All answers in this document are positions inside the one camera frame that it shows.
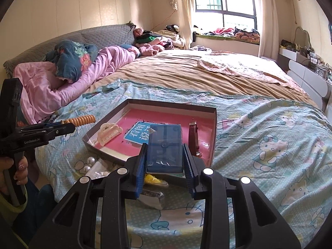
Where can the clutter on dresser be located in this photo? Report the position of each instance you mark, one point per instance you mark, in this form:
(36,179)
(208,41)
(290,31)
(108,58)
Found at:
(315,59)

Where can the clothes on window seat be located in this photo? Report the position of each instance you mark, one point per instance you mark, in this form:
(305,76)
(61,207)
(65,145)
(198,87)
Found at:
(228,32)

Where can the white grey dresser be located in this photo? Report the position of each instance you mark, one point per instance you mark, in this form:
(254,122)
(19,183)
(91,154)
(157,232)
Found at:
(308,77)

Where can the cream curtain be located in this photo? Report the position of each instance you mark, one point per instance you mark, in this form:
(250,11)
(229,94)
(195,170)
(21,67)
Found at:
(182,10)
(267,18)

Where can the cream hair claw clip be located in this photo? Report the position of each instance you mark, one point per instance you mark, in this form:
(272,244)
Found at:
(109,134)

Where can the blue plastic box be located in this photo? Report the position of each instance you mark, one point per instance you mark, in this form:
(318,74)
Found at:
(164,147)

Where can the person's left forearm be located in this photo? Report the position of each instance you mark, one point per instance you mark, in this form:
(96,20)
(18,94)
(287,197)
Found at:
(6,217)

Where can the wavy vanity mirror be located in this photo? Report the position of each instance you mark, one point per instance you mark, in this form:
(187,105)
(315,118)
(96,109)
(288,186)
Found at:
(302,37)

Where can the grey quilted headboard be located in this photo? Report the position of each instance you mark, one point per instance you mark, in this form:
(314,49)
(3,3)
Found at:
(103,35)

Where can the pink quilt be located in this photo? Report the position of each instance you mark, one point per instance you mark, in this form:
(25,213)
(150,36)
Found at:
(41,93)

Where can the pile of clothes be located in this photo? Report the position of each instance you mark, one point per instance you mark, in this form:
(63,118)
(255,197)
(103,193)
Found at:
(153,41)

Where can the person's blue jeans leg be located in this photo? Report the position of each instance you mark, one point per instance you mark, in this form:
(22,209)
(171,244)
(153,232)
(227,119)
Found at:
(36,205)

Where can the blue floral pillow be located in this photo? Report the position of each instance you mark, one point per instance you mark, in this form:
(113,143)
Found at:
(70,59)

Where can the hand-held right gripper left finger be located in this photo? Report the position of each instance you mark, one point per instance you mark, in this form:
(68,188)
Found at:
(141,173)

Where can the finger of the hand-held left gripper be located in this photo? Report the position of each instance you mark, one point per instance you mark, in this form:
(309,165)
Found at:
(49,125)
(62,129)

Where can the person's left hand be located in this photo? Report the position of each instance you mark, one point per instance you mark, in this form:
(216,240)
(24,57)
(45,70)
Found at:
(20,167)

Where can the cartoon cat bedsheet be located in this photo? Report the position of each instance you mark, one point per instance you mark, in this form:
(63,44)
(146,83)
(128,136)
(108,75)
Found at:
(259,147)

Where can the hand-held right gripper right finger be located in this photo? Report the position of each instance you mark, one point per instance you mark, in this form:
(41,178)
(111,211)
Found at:
(188,171)

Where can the tan blanket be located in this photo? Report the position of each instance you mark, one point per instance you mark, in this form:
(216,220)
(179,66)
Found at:
(181,75)

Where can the light pink patterned blanket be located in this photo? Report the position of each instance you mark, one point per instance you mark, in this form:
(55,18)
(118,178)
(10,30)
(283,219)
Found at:
(241,66)

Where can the shallow cardboard box tray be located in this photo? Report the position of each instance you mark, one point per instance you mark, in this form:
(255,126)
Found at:
(145,106)

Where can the silver spiral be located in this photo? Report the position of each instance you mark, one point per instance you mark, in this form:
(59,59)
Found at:
(153,198)

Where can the yellow hair claw clip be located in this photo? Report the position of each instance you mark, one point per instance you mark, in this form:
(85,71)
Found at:
(153,180)

